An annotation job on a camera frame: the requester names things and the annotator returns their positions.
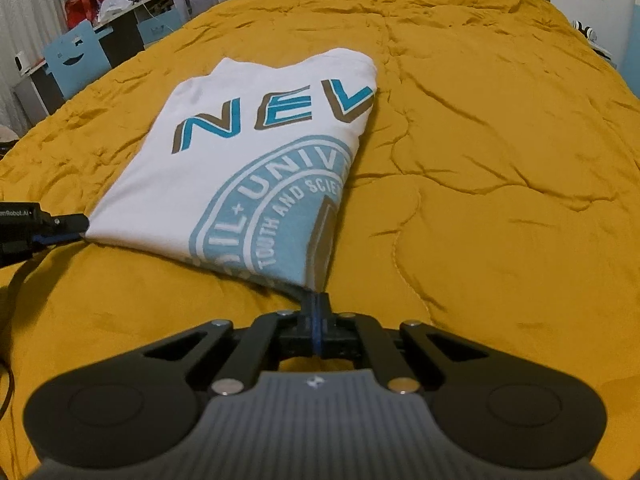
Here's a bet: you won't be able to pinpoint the cluttered desk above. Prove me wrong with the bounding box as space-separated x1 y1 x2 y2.
12 0 182 122

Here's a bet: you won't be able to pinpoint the blue smiley-face chair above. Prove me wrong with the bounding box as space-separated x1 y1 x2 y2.
43 22 112 102

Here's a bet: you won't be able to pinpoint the white curtain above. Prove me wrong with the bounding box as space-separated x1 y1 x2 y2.
0 0 68 128

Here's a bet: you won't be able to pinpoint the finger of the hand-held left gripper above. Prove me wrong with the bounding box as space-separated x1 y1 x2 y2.
31 232 86 248
49 214 91 234

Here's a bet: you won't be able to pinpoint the red bag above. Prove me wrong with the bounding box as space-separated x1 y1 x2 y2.
64 0 104 29

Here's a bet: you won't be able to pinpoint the yellow quilted blanket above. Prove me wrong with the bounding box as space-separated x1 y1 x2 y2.
0 0 640 461

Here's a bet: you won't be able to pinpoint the black and white headphones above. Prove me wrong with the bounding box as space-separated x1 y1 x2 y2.
571 19 599 41

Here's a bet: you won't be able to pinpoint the white and blue nightstand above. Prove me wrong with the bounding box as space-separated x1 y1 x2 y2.
570 22 622 67

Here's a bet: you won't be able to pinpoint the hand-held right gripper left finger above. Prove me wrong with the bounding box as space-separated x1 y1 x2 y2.
144 305 318 394

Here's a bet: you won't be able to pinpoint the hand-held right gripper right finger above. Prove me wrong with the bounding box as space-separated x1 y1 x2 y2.
316 292 492 394

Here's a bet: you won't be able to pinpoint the white printed sweatshirt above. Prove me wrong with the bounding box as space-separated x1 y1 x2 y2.
85 48 377 295

